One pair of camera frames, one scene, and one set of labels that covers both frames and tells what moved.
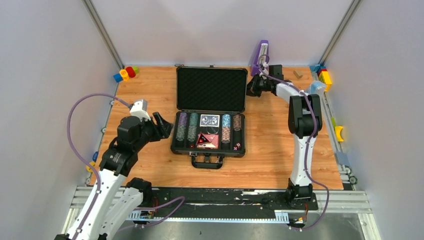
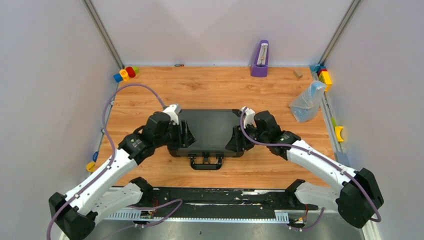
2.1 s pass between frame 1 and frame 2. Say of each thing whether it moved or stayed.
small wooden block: stayed
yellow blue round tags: stayed
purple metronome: stayed
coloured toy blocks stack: stayed
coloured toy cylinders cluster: stayed
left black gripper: moved
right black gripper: moved
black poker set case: moved
